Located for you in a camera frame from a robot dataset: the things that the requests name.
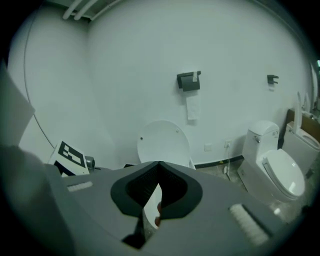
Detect white toilet paper strip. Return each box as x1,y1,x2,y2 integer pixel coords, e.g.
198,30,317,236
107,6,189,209
185,95,201,121

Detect thin grey wall cable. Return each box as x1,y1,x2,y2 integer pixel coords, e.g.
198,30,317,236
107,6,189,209
23,14,61,151

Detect white toilet with raised seat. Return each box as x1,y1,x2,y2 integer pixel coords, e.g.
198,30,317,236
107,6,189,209
282,91,320,176

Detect black wall hook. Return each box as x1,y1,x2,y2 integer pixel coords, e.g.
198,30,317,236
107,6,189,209
266,74,280,86

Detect white ceiling pipes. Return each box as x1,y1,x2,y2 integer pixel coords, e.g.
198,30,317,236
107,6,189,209
62,0,101,21

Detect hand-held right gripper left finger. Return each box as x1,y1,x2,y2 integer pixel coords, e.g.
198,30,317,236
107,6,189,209
61,161,160,256

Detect white toilet seat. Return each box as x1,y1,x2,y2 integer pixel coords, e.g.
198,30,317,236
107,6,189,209
136,119,190,168

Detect black toilet paper holder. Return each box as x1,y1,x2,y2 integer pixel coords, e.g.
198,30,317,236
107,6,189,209
176,71,202,92

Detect black baseboard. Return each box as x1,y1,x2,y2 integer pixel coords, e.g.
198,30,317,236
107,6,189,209
194,154,245,169

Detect white toilet with closed lid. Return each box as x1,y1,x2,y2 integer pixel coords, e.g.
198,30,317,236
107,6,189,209
236,120,306,205

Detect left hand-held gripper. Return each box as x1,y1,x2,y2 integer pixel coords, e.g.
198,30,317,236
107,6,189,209
48,140,96,177

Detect white toilet bowl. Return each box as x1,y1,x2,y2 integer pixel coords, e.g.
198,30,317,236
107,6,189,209
143,159,197,230

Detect white power cable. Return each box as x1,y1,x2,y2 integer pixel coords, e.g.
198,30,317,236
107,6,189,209
222,144,232,181

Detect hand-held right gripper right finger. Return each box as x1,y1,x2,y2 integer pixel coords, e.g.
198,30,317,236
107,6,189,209
139,161,292,256

